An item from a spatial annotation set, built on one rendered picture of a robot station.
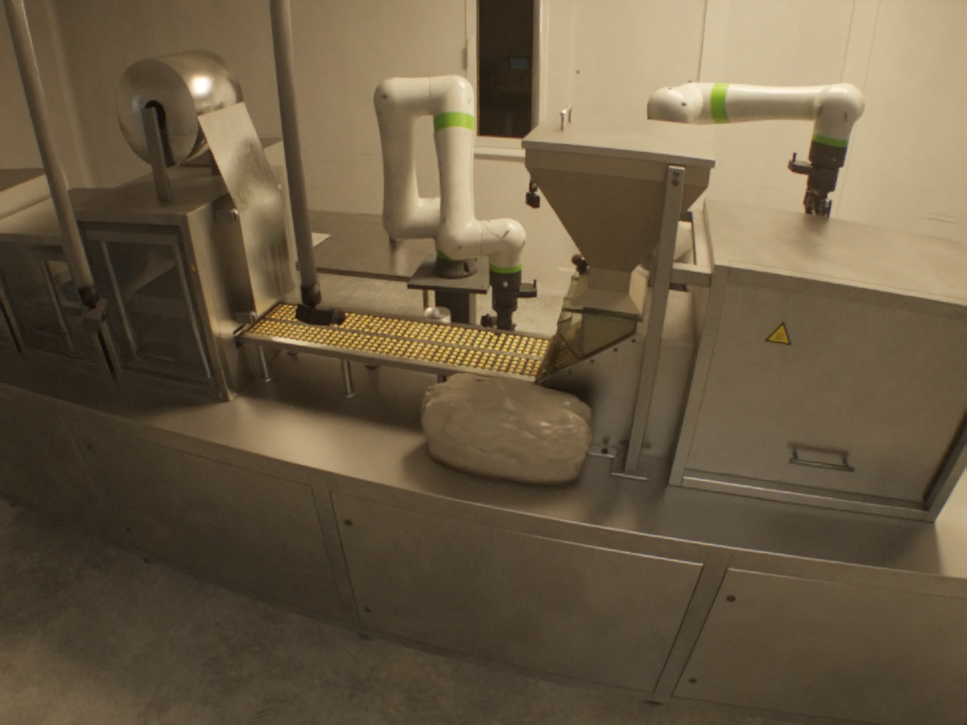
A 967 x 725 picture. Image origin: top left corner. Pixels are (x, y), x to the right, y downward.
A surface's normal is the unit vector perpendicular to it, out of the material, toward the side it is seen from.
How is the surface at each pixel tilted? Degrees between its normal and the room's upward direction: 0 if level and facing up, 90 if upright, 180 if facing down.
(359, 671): 0
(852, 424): 90
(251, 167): 72
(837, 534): 0
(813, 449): 90
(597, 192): 114
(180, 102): 90
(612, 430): 90
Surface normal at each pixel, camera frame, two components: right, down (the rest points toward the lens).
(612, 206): -0.25, 0.81
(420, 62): -0.27, 0.51
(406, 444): 0.00, -0.84
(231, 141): 0.91, -0.13
